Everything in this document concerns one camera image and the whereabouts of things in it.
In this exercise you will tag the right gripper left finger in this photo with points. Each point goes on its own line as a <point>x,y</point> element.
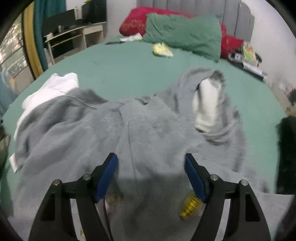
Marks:
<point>54,219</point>

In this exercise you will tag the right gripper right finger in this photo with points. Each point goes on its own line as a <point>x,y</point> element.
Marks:
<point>246,220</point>

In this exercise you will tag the grey sweatshirt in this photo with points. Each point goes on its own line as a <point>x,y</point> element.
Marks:
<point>150,136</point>

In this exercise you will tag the white garment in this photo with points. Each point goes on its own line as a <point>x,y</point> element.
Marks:
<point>49,92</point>

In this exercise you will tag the stack of books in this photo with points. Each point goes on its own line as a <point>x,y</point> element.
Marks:
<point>245,58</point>

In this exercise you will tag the green bed sheet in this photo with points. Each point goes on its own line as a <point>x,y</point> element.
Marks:
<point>131,70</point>

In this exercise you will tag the beige desk shelf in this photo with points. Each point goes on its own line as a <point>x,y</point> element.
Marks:
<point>81,37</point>

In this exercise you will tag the green pillow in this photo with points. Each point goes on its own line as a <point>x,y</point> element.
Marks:
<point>201,35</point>

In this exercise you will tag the yellow green small cloth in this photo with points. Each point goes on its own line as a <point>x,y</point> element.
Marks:
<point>161,49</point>

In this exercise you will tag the black monitor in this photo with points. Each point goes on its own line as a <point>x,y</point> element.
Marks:
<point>65,19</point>

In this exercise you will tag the white papers near pillow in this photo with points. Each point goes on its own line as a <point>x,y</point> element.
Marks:
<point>120,39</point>

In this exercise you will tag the teal yellow curtain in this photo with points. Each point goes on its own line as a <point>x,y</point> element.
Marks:
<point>32,21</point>

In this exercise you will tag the grey padded headboard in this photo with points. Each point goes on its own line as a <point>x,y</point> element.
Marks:
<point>233,14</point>

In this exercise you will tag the red pillow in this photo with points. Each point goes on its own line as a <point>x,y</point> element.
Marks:
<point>135,23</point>

